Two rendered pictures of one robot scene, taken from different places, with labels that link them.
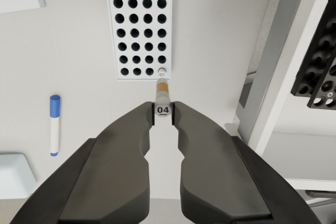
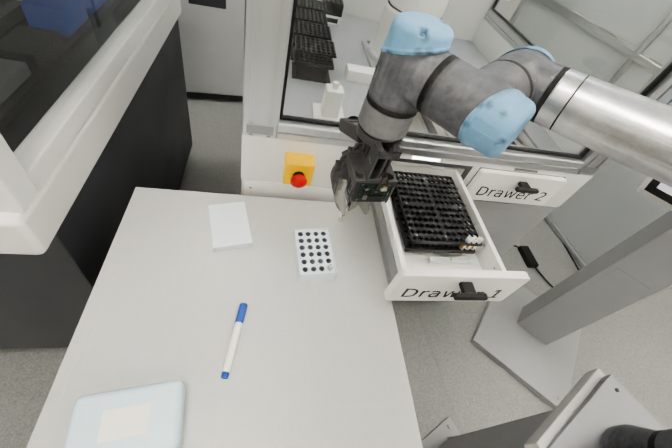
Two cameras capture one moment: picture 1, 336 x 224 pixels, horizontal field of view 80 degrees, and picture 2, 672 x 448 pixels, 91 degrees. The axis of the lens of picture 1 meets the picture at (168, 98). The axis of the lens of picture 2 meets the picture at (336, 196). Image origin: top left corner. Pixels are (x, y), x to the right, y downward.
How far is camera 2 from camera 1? 0.62 m
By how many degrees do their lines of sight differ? 70
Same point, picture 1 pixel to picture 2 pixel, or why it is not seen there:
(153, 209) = not seen: outside the picture
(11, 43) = (221, 267)
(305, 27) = (388, 212)
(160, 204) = not seen: outside the picture
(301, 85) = (407, 242)
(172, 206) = not seen: outside the picture
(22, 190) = (177, 425)
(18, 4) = (239, 241)
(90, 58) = (275, 274)
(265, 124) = (398, 254)
